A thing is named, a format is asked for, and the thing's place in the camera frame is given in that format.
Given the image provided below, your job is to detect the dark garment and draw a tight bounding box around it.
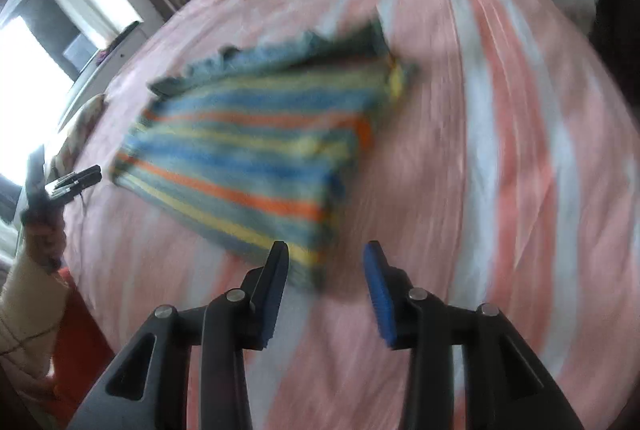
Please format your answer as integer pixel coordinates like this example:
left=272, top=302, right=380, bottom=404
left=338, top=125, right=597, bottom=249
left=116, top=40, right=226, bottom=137
left=587, top=0, right=640, bottom=116

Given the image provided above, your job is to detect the striped knit sweater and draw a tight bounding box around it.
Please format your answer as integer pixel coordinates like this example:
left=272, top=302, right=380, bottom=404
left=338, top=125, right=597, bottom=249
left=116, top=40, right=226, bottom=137
left=109, top=18, right=422, bottom=295

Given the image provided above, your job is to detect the red bed frame side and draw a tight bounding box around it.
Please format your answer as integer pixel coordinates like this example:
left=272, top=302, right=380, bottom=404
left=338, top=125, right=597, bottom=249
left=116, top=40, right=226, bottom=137
left=47, top=273, right=118, bottom=413

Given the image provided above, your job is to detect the white cabinet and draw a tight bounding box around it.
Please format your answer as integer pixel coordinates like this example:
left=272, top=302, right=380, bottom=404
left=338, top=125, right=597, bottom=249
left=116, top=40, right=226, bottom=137
left=57, top=19, right=151, bottom=131

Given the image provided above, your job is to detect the bright window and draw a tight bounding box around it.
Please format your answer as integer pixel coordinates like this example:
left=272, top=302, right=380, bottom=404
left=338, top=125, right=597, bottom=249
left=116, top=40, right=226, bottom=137
left=0, top=15, right=77, bottom=183

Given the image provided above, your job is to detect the pink striped bed sheet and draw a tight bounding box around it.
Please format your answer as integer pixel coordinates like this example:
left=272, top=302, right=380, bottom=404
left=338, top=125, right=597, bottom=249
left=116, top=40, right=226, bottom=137
left=62, top=0, right=640, bottom=430

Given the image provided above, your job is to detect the person's left forearm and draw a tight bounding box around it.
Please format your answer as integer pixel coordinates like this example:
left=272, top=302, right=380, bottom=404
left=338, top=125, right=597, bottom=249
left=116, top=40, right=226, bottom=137
left=0, top=255, right=71, bottom=393

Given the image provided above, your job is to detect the person's left hand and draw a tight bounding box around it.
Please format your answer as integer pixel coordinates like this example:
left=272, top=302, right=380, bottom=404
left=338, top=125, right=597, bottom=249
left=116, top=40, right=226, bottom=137
left=22, top=216, right=69, bottom=272

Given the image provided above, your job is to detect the zigzag patterned pillow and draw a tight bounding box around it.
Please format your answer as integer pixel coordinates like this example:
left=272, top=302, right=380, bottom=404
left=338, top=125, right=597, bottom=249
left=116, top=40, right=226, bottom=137
left=52, top=93, right=109, bottom=168

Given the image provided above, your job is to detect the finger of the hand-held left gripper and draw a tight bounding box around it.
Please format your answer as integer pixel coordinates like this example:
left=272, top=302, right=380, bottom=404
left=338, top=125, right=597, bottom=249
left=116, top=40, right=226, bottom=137
left=52, top=164, right=103, bottom=188
left=47, top=185, right=85, bottom=203

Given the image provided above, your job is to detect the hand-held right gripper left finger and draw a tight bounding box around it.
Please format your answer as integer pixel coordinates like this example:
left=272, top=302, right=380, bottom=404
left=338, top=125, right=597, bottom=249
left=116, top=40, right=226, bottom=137
left=67, top=240, right=291, bottom=430

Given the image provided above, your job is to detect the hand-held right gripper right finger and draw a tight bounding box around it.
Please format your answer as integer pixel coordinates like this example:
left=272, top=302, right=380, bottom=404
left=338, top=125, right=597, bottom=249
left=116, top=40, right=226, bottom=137
left=363, top=240, right=586, bottom=430

